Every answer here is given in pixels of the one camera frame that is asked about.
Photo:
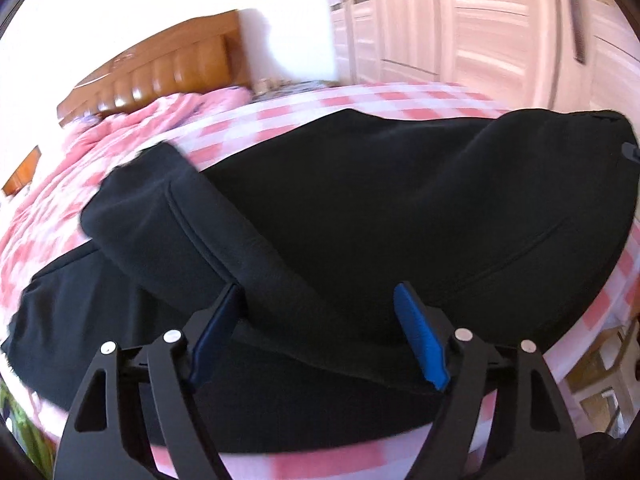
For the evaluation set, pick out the black pants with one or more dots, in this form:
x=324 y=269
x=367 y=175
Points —
x=350 y=200

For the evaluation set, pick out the pink checked bed sheet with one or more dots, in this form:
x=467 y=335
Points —
x=300 y=110

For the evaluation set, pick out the wooden nightstand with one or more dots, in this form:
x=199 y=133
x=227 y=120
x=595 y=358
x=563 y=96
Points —
x=22 y=172

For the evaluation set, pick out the nightstand with floral cloth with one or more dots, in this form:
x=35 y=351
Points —
x=272 y=91

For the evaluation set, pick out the white wardrobe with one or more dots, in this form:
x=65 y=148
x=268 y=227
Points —
x=475 y=20

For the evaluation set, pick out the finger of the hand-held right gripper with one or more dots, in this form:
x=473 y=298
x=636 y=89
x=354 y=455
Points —
x=631 y=152

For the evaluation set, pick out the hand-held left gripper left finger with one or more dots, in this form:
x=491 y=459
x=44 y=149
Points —
x=215 y=335

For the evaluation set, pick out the wooden headboard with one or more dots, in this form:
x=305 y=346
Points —
x=165 y=60

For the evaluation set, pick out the pink quilt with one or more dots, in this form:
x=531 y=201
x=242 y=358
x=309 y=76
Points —
x=165 y=110

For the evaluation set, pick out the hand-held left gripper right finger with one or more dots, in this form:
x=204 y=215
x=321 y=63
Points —
x=420 y=340

